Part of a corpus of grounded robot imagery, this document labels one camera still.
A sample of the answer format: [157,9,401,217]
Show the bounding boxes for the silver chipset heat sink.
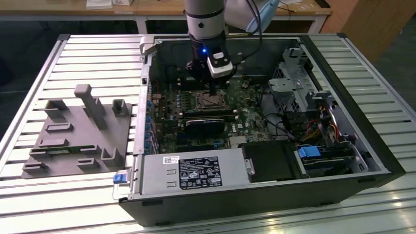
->
[228,136,248,148]

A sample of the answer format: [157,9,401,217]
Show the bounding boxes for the blue case latch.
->
[112,171,130,184]

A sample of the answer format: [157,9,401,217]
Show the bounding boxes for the yellow red wire bundle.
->
[300,116,344,144]

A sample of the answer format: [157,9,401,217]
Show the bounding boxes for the wooden cabinet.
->
[320,0,416,63]

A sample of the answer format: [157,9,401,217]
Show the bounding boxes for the metal drive cage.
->
[266,47,337,115]

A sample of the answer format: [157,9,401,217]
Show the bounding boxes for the black RAM slot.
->
[180,83,228,88]
[184,114,236,118]
[184,109,234,113]
[184,112,236,116]
[180,87,228,92]

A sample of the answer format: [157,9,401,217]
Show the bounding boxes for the hard disk in blue carrier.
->
[296,145,357,178]

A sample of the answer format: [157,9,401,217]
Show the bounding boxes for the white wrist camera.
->
[205,50,237,79]

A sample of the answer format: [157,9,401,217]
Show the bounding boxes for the grey power supply unit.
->
[137,148,250,195]

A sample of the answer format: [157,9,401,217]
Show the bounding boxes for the black camera cable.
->
[236,0,264,65]

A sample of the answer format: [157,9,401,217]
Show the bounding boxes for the graphics card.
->
[184,118,225,137]

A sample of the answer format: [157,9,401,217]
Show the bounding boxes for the black cable bundle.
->
[262,111,308,143]

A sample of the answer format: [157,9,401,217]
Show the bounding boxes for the large white box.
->
[85,0,113,10]

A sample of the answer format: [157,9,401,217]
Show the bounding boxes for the black drive bay cover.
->
[238,140,308,183]

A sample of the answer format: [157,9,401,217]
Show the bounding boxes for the grey parts rack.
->
[21,84,133,180]

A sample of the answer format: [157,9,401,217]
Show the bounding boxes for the wooden desk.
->
[0,0,333,34]

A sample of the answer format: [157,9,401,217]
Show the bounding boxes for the black open PC case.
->
[118,33,406,227]

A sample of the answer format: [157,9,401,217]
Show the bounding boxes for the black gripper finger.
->
[184,62,216,97]

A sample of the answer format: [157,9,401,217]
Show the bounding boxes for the silver CPU plate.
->
[200,95,220,106]

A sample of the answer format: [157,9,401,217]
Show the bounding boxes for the green motherboard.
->
[148,73,277,156]

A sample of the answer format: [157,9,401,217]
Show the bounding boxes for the metal socket cover frame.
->
[193,90,228,110]

